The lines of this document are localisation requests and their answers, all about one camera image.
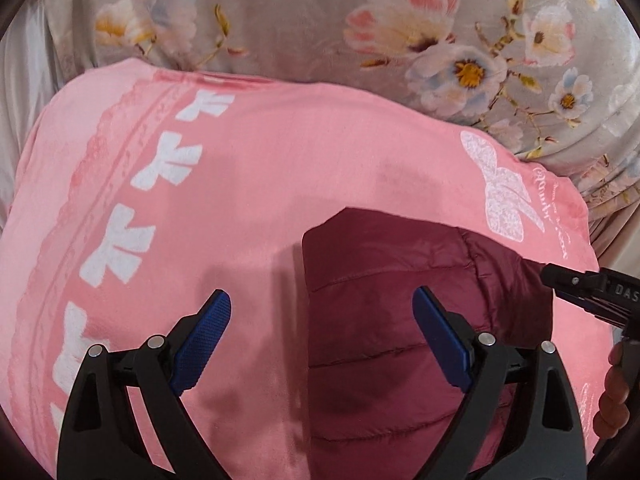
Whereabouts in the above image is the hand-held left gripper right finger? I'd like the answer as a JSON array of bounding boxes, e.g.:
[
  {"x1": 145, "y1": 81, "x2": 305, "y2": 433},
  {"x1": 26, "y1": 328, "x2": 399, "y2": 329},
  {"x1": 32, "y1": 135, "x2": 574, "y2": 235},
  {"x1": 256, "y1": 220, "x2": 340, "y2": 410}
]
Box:
[{"x1": 411, "y1": 286, "x2": 587, "y2": 480}]

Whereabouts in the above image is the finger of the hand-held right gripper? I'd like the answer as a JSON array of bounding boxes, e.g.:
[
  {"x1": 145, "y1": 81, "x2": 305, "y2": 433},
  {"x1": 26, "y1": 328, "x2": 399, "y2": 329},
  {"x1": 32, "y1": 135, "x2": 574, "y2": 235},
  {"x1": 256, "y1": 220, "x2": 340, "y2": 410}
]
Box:
[
  {"x1": 541, "y1": 263, "x2": 640, "y2": 307},
  {"x1": 562, "y1": 292, "x2": 640, "y2": 333}
]

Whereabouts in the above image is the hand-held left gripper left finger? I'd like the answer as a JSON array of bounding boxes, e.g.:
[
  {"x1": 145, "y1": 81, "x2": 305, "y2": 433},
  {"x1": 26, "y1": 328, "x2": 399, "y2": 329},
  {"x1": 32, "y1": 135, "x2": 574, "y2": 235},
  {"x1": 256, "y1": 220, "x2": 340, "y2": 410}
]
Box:
[{"x1": 56, "y1": 289, "x2": 233, "y2": 480}]

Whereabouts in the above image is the maroon puffer jacket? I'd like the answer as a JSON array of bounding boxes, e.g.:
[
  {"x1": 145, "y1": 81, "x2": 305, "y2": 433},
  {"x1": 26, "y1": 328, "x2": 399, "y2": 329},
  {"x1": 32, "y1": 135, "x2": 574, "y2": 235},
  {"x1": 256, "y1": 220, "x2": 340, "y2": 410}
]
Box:
[{"x1": 301, "y1": 206, "x2": 562, "y2": 480}]

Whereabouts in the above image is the person's right hand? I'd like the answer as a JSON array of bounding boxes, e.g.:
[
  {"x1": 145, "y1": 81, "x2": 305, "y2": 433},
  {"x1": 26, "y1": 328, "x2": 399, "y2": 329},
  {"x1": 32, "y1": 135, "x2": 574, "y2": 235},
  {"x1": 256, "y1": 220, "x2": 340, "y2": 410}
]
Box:
[{"x1": 594, "y1": 342, "x2": 633, "y2": 442}]

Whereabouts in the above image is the pink bow-print blanket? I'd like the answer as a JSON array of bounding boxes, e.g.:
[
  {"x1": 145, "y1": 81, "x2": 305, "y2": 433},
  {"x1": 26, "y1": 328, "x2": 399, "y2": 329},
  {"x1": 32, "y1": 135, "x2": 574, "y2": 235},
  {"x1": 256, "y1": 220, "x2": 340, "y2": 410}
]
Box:
[{"x1": 7, "y1": 57, "x2": 603, "y2": 480}]

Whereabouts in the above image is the white satin curtain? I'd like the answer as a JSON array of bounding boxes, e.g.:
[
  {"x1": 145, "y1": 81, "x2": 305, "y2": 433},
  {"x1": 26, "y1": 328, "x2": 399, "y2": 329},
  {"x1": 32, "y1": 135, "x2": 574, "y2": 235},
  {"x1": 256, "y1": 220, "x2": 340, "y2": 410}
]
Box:
[{"x1": 0, "y1": 0, "x2": 83, "y2": 223}]

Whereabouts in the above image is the grey floral bedsheet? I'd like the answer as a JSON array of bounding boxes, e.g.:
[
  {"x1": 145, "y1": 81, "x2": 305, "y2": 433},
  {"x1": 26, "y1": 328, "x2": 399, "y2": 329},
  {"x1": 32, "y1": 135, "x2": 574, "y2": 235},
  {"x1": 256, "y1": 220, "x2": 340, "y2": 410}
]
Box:
[{"x1": 42, "y1": 0, "x2": 640, "y2": 261}]

